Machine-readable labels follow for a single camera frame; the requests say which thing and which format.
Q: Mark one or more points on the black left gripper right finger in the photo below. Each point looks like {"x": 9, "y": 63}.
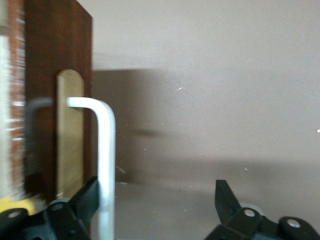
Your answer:
{"x": 237, "y": 225}

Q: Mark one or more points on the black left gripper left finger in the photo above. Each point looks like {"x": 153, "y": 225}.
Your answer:
{"x": 62, "y": 220}

